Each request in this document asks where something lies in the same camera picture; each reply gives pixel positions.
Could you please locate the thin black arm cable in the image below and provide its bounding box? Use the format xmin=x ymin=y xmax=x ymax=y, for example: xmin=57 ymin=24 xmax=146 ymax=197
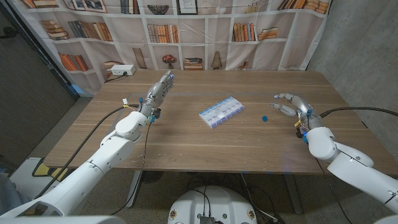
xmin=110 ymin=121 xmax=153 ymax=216
xmin=315 ymin=158 xmax=354 ymax=224

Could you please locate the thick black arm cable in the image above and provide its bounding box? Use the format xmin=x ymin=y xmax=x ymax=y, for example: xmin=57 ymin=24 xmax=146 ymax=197
xmin=34 ymin=104 xmax=141 ymax=200
xmin=320 ymin=106 xmax=398 ymax=118

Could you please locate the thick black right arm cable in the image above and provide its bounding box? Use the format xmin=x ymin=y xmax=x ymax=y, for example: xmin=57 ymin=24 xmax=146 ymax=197
xmin=320 ymin=106 xmax=398 ymax=118

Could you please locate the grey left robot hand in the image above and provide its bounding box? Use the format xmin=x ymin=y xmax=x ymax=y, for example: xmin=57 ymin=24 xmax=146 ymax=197
xmin=138 ymin=70 xmax=175 ymax=123

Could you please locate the blue floor object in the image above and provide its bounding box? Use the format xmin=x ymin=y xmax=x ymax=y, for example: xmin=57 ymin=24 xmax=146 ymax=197
xmin=73 ymin=83 xmax=94 ymax=98

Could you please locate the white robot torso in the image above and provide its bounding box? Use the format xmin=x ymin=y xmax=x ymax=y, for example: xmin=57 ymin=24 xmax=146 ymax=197
xmin=167 ymin=185 xmax=258 ymax=224

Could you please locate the person in blue jeans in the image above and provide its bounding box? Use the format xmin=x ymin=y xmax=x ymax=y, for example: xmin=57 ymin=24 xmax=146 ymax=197
xmin=0 ymin=172 xmax=22 ymax=215

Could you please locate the white and yellow floor box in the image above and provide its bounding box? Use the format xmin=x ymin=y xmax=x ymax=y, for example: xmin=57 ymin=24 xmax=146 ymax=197
xmin=9 ymin=157 xmax=68 ymax=200

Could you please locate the grey table leg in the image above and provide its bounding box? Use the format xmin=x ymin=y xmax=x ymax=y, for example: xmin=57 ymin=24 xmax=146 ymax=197
xmin=284 ymin=174 xmax=304 ymax=215
xmin=126 ymin=170 xmax=144 ymax=208

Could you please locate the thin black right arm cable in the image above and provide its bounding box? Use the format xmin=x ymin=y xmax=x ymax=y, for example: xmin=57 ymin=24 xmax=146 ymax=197
xmin=315 ymin=158 xmax=354 ymax=224

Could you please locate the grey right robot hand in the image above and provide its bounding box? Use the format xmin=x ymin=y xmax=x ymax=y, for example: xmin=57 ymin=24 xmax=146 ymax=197
xmin=269 ymin=92 xmax=324 ymax=138

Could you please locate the printed bookshelf backdrop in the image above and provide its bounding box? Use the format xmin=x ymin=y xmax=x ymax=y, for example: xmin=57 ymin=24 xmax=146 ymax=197
xmin=9 ymin=0 xmax=332 ymax=94

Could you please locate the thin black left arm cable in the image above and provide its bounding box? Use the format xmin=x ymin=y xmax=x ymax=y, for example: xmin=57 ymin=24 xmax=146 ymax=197
xmin=110 ymin=121 xmax=153 ymax=216

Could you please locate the black power strip cord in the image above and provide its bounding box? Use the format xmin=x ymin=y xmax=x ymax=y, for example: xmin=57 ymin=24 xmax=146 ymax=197
xmin=104 ymin=72 xmax=128 ymax=84

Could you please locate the blue weekly pill organizer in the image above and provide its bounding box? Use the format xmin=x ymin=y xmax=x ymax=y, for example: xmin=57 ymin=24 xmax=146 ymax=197
xmin=198 ymin=96 xmax=246 ymax=129

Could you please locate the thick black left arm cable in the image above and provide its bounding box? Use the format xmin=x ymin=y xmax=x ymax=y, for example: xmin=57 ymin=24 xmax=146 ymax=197
xmin=34 ymin=104 xmax=141 ymax=200

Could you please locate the white power strip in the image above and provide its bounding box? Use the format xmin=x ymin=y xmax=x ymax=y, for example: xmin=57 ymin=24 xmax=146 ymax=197
xmin=110 ymin=64 xmax=137 ymax=77

